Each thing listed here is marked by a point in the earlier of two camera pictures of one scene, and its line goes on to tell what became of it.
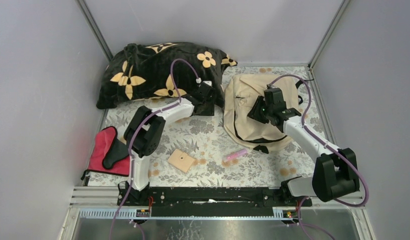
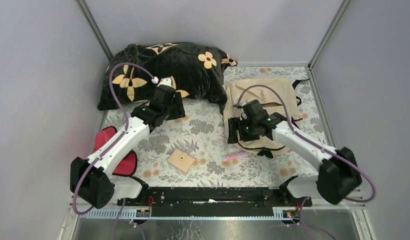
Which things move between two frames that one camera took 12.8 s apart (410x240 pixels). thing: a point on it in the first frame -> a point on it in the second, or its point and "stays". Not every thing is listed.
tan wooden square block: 181,160 stays
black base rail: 208,197 stays
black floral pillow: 149,74 stays
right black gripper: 254,114 -> 235,123
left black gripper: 207,108 -> 175,108
